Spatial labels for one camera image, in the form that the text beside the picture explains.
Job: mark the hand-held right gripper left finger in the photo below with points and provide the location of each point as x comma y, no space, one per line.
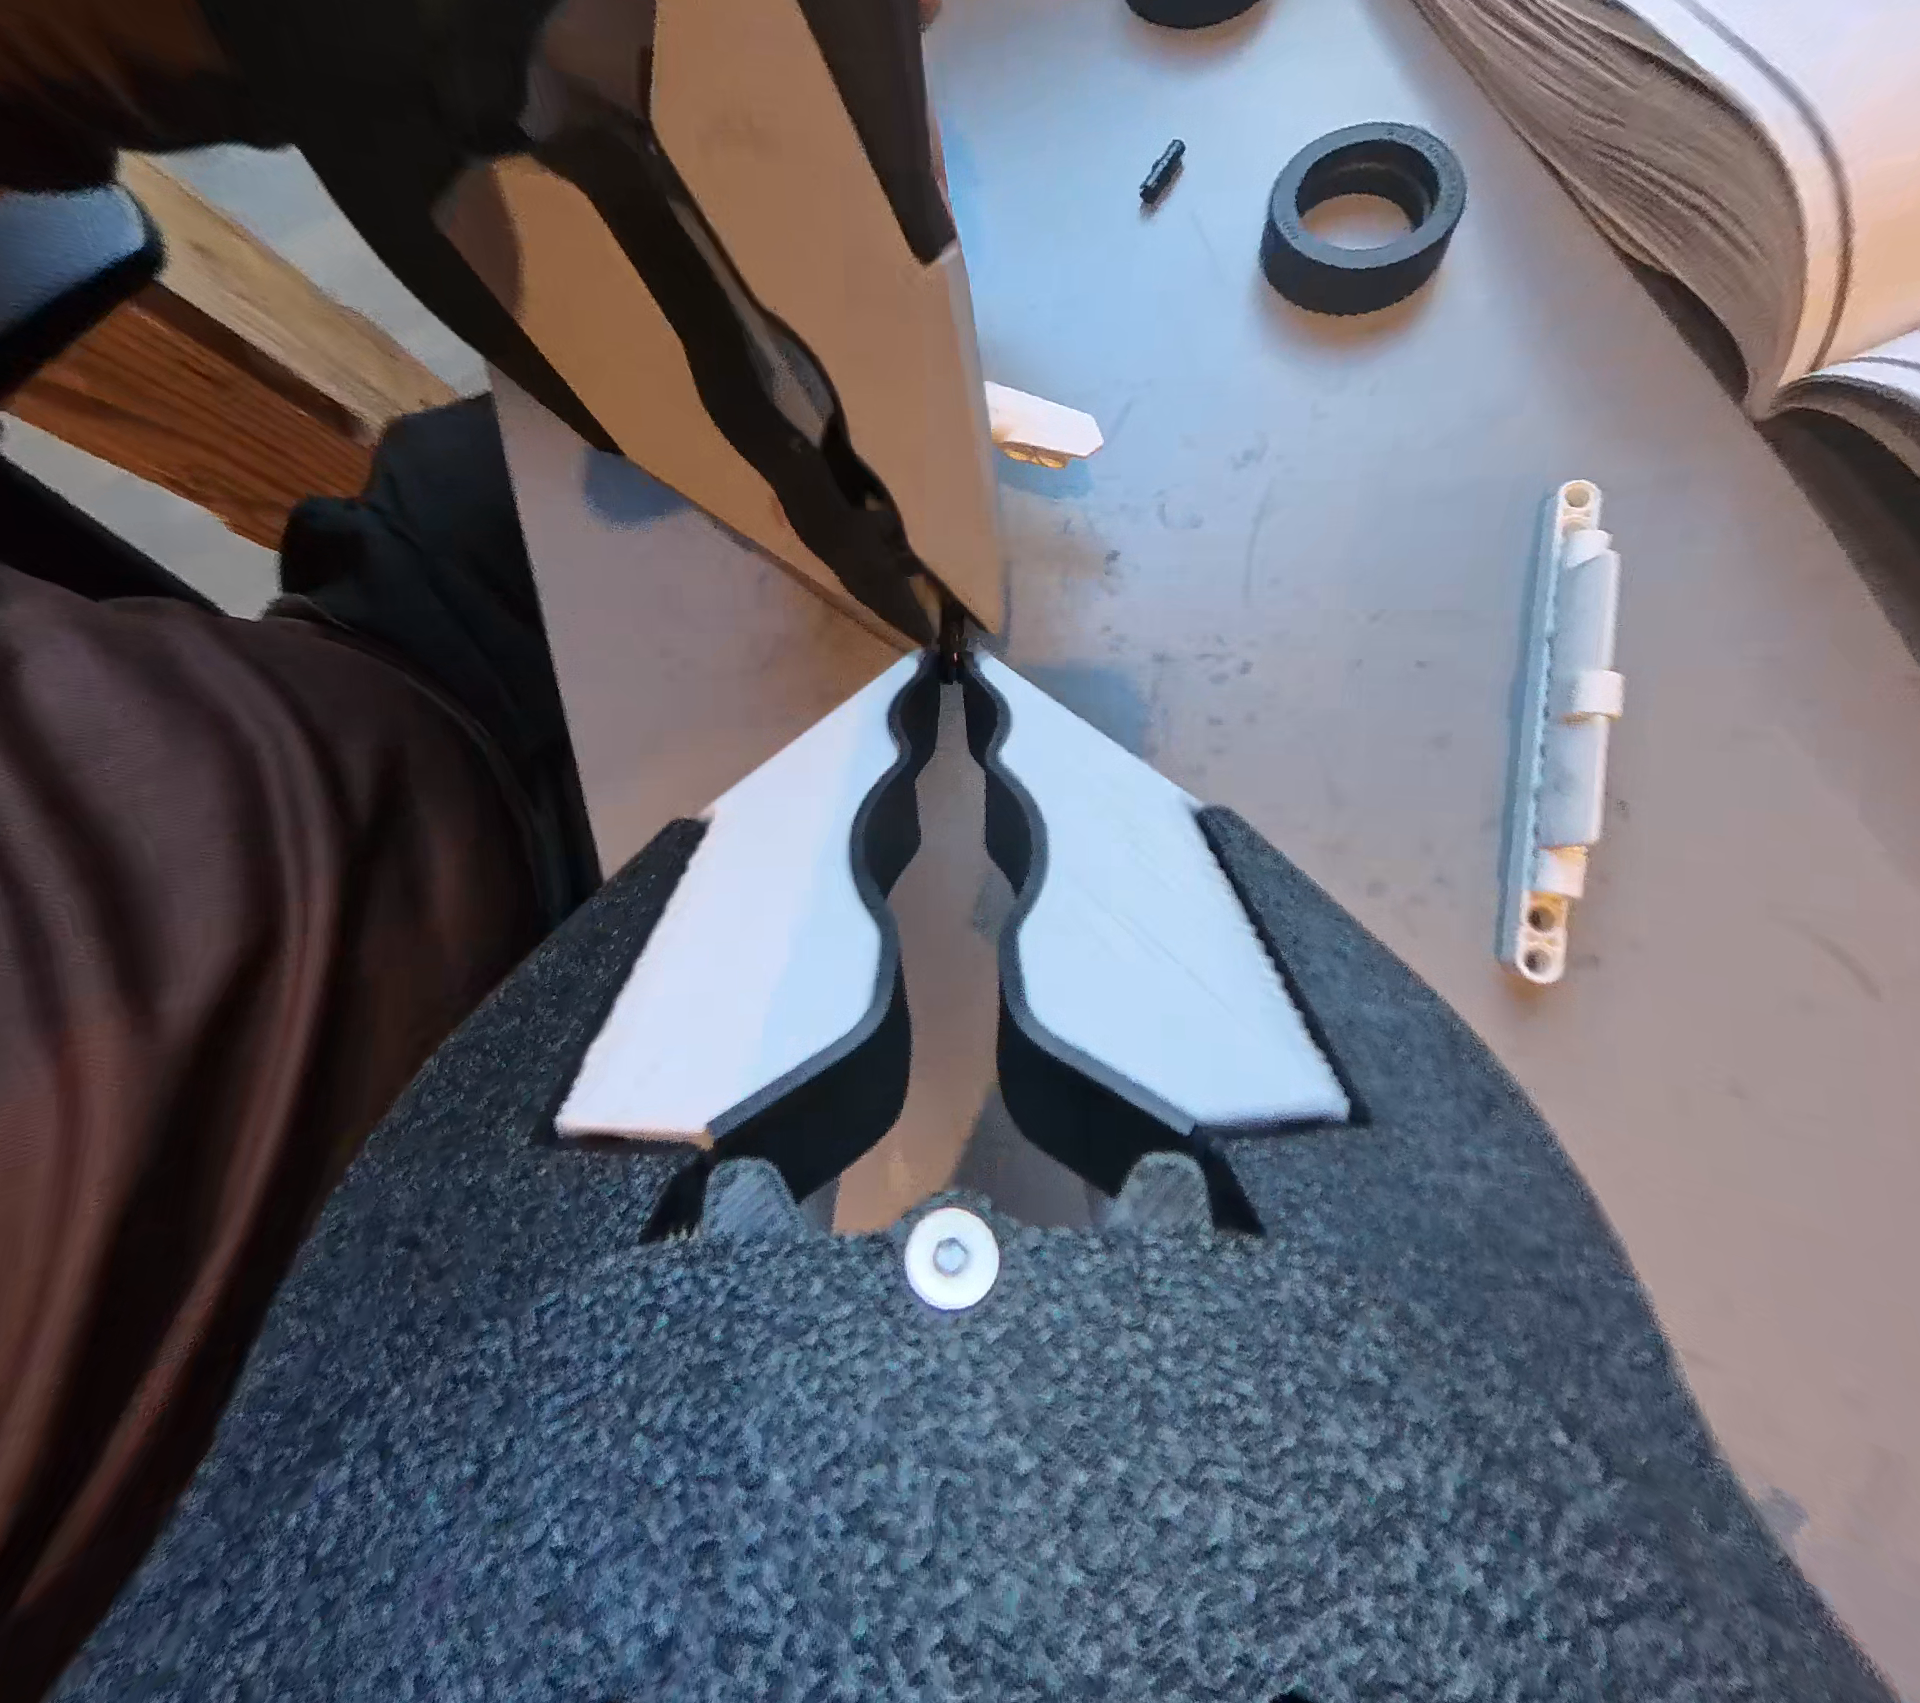
735,970

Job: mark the grey desk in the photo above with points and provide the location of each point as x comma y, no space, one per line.
1349,610

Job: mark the long white pointed panel piece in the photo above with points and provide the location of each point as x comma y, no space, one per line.
1052,424

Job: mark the white beam with cylinders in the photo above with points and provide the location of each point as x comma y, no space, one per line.
1566,714

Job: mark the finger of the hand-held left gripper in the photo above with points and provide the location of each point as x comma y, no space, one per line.
837,230
601,340

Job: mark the person's brown-shirted torso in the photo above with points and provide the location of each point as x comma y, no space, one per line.
225,1060

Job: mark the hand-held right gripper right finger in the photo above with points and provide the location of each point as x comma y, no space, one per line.
1172,970

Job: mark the wooden bench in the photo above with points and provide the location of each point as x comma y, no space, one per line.
198,382

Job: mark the person's black garment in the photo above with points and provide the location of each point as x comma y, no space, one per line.
435,595

